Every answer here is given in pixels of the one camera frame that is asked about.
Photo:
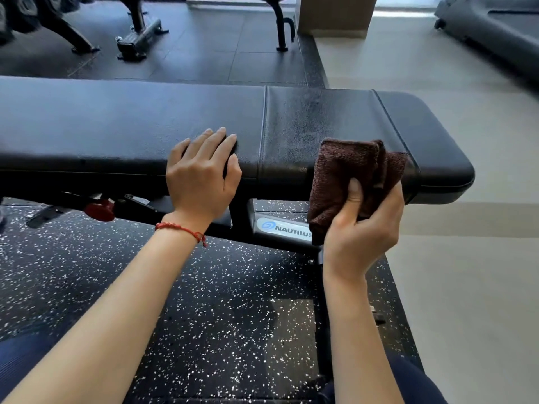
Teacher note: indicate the person's right hand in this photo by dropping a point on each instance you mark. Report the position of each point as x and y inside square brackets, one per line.
[358, 243]

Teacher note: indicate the person's left little finger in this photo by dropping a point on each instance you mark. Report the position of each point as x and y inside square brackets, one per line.
[179, 150]

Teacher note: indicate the person's right thumb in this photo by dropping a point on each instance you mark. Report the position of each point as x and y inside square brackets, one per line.
[351, 199]

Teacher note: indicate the person's left forearm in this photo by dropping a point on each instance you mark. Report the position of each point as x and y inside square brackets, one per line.
[109, 319]

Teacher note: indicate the black dumbbell rack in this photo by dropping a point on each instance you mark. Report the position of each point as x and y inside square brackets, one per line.
[63, 29]

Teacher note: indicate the person's right forearm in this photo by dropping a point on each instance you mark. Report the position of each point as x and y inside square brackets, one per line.
[358, 340]

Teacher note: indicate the person's left hand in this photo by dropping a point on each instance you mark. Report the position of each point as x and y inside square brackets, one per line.
[196, 185]

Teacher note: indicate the person's left thumb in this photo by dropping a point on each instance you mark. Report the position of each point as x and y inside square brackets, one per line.
[234, 174]

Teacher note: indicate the red adjustment knob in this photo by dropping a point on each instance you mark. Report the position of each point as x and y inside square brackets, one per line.
[100, 209]

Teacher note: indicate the person's left middle finger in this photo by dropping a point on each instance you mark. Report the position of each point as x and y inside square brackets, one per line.
[212, 142]

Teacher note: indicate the dark grey treadmill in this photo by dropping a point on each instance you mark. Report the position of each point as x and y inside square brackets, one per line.
[492, 25]

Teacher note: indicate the long black bench back pad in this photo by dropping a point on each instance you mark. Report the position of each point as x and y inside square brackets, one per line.
[105, 121]

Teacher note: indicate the brown microfibre cloth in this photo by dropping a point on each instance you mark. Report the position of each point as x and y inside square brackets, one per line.
[341, 176]

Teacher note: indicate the black background weight bench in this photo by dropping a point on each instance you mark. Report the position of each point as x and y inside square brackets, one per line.
[139, 35]

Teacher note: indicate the short black bench seat pad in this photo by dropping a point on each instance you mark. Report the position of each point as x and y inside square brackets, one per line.
[316, 117]

